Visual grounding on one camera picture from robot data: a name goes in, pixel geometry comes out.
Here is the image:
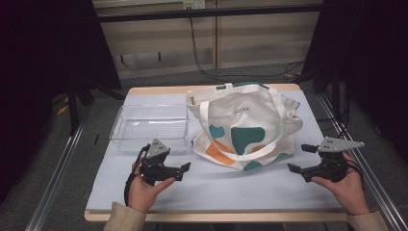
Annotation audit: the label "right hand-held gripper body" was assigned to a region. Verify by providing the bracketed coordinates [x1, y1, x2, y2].
[301, 137, 366, 184]

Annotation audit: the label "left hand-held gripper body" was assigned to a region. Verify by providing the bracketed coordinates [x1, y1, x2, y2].
[140, 138, 184, 187]

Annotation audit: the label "white patterned canvas tote bag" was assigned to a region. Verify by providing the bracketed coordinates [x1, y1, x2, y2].
[185, 81, 304, 171]

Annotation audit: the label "person's right hand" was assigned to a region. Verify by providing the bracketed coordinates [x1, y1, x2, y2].
[311, 152, 370, 216]

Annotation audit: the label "person's left hand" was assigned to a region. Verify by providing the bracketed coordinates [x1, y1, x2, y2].
[127, 157, 177, 215]

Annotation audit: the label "clear plastic container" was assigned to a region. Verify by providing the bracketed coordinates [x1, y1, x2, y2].
[109, 103, 191, 154]

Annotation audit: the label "light blue table mat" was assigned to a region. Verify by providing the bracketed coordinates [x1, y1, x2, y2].
[86, 90, 344, 214]

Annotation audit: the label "wooden table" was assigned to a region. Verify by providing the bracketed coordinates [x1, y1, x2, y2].
[84, 83, 349, 223]

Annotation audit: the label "black curtain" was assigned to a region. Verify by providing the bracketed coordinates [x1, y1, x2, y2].
[0, 0, 123, 205]
[300, 0, 408, 163]

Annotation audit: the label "black horizontal metal bar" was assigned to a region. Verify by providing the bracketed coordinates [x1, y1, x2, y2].
[95, 3, 324, 24]

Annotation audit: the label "right hand-held gripper black cable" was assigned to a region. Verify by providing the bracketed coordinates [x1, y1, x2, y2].
[344, 158, 366, 188]

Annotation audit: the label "black floor cables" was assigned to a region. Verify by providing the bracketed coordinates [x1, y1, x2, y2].
[317, 85, 352, 152]

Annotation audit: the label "aluminium floor rail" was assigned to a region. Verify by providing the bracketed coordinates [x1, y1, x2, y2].
[317, 91, 408, 231]
[24, 104, 94, 231]

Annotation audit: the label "black cable along wall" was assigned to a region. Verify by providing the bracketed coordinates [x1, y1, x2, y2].
[188, 16, 306, 84]

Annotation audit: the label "white wall power outlet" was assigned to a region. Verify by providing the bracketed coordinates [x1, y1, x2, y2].
[182, 0, 207, 10]

